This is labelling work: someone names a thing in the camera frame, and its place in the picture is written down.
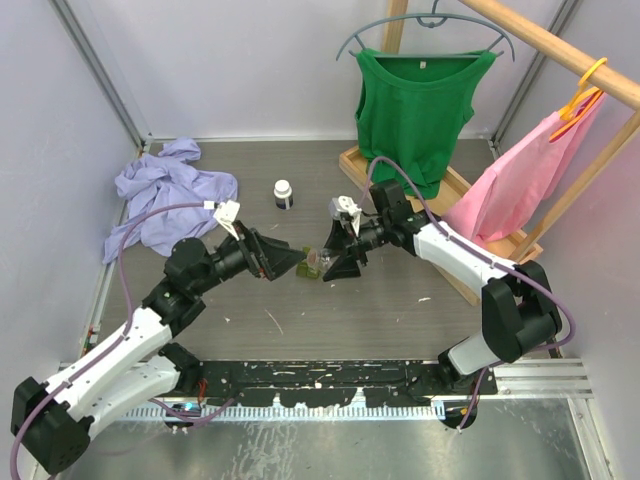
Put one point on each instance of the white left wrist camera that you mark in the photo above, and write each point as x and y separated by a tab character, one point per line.
225	214

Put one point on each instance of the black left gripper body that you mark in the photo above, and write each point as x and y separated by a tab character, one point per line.
255	260

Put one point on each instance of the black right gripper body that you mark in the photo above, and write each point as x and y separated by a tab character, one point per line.
353	243

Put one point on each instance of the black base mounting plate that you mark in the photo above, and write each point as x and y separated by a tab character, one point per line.
393	383

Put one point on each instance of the lavender crumpled shirt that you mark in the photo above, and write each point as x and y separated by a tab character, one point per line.
157	181

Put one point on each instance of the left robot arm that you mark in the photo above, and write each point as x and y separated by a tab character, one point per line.
56	420

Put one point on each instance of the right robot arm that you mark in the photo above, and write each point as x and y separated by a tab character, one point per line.
517	315

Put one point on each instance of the pink shirt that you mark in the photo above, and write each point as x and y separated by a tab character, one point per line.
509	191

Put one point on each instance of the yellow clothes hanger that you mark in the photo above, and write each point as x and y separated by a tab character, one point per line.
582	101

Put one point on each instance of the green tank top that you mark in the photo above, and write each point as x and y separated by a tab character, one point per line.
412	110

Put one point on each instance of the grey clothes hanger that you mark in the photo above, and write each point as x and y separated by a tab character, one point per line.
435	33

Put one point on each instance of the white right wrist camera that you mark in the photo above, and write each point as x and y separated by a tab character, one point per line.
345	210

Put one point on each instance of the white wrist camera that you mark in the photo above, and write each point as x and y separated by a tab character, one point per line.
345	210
225	214

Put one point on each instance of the clear pill bottle orange cap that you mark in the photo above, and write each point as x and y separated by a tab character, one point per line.
327	259

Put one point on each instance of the white capped dark pill bottle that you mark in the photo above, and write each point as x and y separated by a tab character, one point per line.
283	194

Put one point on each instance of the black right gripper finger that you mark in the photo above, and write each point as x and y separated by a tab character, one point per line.
337	242
340	265

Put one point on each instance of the green pill organizer box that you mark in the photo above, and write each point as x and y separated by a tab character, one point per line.
307	270

